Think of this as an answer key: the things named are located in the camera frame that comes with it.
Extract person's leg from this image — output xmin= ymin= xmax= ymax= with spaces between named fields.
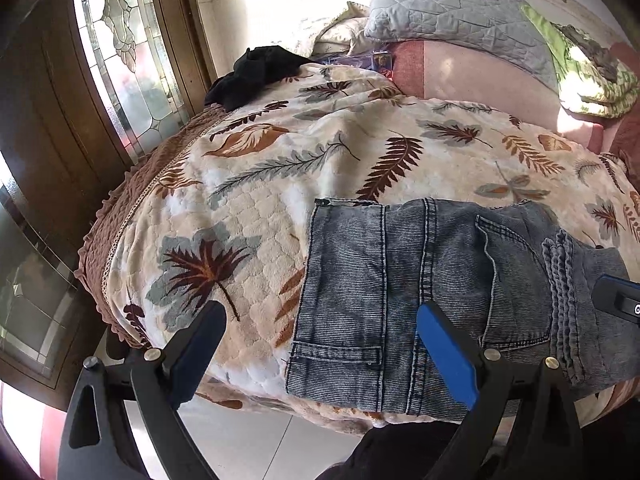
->
xmin=320 ymin=417 xmax=506 ymax=480

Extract cream quilt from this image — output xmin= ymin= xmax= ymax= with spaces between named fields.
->
xmin=295 ymin=0 xmax=376 ymax=61

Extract pink bolster cushion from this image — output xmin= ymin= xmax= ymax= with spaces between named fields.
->
xmin=392 ymin=40 xmax=606 ymax=153

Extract purple packet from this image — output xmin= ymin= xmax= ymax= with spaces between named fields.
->
xmin=320 ymin=51 xmax=396 ymax=81

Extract glass-paned wooden door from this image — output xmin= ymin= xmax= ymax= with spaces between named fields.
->
xmin=0 ymin=150 xmax=108 ymax=406

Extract leaf print blanket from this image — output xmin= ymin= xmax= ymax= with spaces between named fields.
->
xmin=102 ymin=62 xmax=640 ymax=436

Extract wooden door with stained glass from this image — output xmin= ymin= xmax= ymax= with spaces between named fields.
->
xmin=0 ymin=0 xmax=216 ymax=171

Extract brown ruffled bedspread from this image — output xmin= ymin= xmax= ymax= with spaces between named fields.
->
xmin=74 ymin=105 xmax=236 ymax=351

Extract grey denim pants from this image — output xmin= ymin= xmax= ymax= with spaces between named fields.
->
xmin=285 ymin=197 xmax=640 ymax=418

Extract black cloth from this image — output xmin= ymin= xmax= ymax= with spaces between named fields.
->
xmin=205 ymin=46 xmax=313 ymax=113

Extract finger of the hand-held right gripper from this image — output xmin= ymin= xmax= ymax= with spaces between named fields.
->
xmin=592 ymin=274 xmax=640 ymax=322

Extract grey quilted pillow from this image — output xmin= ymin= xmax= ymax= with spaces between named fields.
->
xmin=364 ymin=0 xmax=558 ymax=92

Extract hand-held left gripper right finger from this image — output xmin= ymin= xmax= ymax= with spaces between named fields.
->
xmin=416 ymin=301 xmax=586 ymax=480

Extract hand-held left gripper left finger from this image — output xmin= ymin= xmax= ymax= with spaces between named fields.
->
xmin=56 ymin=300 xmax=228 ymax=480

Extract pink sofa backrest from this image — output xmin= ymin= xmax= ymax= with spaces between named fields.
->
xmin=595 ymin=42 xmax=640 ymax=186

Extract green patterned cloth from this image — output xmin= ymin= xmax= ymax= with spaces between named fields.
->
xmin=520 ymin=4 xmax=640 ymax=120

